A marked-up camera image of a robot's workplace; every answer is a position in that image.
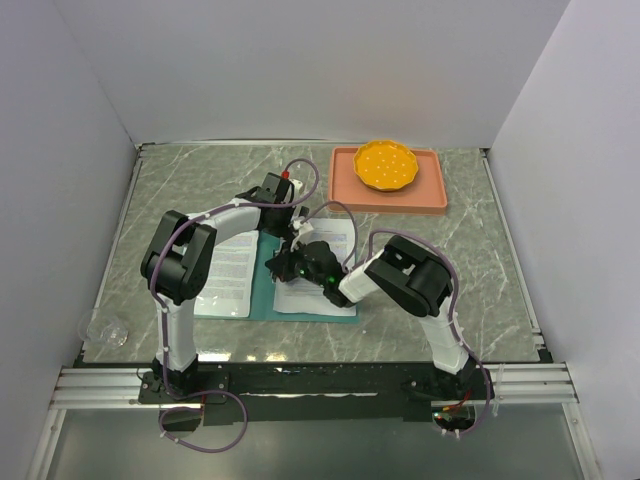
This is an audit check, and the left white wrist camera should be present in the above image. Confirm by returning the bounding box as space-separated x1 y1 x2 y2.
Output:
281 170 304 203

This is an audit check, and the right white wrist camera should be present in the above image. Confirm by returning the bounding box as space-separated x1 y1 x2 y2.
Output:
290 219 314 251

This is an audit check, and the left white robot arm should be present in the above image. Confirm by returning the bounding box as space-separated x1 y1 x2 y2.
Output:
140 171 296 402

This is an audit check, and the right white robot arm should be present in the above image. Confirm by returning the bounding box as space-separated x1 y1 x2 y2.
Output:
266 230 478 399

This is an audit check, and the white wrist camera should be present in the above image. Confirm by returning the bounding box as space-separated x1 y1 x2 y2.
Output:
281 170 304 203
290 219 314 251

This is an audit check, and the clear glass cup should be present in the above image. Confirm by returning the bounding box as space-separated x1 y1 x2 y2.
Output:
77 308 129 348

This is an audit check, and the orange dotted plate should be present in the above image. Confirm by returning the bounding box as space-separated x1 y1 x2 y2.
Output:
353 140 419 192

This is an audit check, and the pink rectangular tray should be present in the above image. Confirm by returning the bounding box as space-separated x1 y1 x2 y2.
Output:
328 141 448 216

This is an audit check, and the teal file folder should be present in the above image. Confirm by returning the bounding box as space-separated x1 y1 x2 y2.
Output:
193 229 361 325

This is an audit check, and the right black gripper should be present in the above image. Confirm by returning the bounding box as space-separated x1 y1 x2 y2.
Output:
267 240 328 290

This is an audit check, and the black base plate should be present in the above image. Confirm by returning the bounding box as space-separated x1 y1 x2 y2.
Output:
138 362 494 426

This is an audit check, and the aluminium frame rail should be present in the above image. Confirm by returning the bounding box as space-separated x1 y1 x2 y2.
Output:
50 362 578 410

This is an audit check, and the printed paper sheet top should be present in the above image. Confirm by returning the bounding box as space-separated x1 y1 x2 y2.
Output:
194 231 259 319

